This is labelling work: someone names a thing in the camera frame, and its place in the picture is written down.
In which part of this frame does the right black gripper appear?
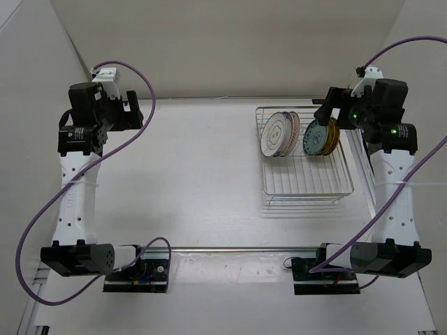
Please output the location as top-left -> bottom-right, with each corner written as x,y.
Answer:
314,87 -> 377,131

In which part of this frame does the blue floral plate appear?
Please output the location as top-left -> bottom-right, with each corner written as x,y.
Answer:
303,119 -> 329,156

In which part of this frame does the yellow plate with black symbols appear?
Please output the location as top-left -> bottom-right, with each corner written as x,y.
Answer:
321,117 -> 336,156

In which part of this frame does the white plate orange sunburst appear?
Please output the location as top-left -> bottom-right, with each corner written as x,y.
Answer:
283,112 -> 300,156

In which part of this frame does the white plate with flower outline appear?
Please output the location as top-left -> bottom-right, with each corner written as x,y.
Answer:
261,112 -> 286,157

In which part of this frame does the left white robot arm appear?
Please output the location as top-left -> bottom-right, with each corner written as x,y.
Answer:
40,82 -> 147,279

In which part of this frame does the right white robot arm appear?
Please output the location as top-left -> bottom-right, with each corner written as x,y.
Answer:
309,79 -> 432,279

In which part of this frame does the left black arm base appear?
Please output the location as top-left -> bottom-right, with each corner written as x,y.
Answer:
103,251 -> 171,293

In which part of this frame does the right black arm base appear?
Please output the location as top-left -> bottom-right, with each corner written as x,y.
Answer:
283,257 -> 360,295

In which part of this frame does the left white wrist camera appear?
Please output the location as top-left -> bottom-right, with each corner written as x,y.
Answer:
90,68 -> 121,100

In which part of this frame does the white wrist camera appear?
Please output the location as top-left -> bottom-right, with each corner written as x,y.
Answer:
351,66 -> 384,98
90,68 -> 121,100

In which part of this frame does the silver wire dish rack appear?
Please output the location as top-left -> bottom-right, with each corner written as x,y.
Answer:
256,105 -> 354,207

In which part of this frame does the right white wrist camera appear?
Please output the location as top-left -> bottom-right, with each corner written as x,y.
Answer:
351,66 -> 384,98

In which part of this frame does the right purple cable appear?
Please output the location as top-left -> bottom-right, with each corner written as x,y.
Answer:
309,34 -> 447,290

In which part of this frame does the purple cable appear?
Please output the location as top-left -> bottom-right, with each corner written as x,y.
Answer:
15,61 -> 173,306
309,34 -> 447,290

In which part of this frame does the white cable tie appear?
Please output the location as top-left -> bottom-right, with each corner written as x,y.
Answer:
375,181 -> 447,188

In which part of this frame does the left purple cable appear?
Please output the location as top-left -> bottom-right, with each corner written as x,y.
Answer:
15,61 -> 173,306

